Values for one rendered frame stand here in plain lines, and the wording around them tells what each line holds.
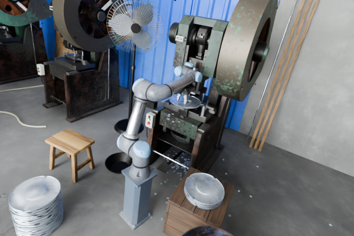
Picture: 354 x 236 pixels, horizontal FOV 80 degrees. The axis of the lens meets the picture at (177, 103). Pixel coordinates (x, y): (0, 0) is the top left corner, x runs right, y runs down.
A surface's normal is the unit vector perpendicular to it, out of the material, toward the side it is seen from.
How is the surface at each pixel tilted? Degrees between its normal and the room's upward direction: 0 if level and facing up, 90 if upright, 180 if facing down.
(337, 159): 90
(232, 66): 101
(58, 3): 80
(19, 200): 0
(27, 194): 0
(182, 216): 90
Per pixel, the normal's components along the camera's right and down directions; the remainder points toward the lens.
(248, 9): -0.28, -0.36
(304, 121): -0.50, 0.29
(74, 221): 0.15, -0.90
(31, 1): 0.88, 0.31
